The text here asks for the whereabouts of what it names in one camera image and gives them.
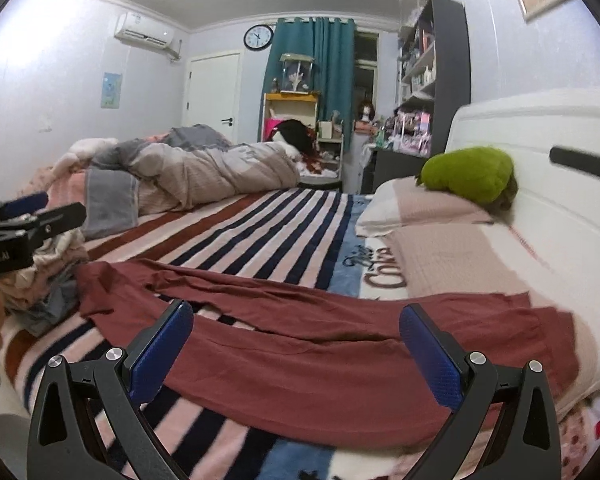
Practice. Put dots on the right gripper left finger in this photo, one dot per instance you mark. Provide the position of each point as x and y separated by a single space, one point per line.
64 442

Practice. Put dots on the white bedroom door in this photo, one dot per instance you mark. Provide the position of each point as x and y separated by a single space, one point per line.
211 94

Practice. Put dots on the white bed headboard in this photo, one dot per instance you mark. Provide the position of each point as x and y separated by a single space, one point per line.
557 209

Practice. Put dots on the small blue wall poster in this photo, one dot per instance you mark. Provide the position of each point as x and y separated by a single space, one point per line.
111 91

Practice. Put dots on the white wall air conditioner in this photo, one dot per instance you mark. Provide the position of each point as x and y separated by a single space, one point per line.
136 28

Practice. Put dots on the white rolling cart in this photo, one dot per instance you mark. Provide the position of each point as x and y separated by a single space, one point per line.
329 142

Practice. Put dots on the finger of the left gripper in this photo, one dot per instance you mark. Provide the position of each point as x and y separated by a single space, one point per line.
28 204

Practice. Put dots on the maroon red pants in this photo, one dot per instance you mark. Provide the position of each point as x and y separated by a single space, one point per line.
299 362

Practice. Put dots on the near pink ribbed pillow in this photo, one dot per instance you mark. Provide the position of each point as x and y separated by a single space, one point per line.
454 257

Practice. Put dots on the green plush toy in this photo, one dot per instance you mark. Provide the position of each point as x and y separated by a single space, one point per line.
482 175

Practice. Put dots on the dark tall bookshelf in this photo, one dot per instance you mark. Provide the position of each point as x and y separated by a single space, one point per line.
434 74

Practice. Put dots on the cluttered dark desk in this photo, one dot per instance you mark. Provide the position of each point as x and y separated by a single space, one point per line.
374 160

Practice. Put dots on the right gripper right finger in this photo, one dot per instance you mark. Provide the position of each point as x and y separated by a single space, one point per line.
524 442

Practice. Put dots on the grey pink rumpled duvet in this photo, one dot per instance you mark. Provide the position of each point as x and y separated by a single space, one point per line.
120 181

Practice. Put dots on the mannequin head with wig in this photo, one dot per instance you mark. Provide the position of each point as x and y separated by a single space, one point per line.
366 111

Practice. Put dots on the yellow white shelf cabinet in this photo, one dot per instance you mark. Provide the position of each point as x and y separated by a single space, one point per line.
279 106

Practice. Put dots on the glass display case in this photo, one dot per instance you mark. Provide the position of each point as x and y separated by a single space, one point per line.
296 73

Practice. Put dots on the black white plush toy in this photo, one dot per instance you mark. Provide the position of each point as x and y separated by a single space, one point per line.
297 134

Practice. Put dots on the black round wall clock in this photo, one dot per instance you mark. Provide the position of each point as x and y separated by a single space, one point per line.
258 37

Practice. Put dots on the pile of folded clothes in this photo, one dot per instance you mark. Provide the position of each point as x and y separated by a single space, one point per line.
40 295

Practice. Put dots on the far pink white pillow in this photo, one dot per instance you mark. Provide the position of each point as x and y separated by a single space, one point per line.
401 202

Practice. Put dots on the teal window curtain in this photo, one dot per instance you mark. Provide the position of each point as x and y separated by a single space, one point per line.
330 41

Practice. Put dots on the striped plush bed blanket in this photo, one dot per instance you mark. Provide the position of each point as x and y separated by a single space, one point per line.
300 237

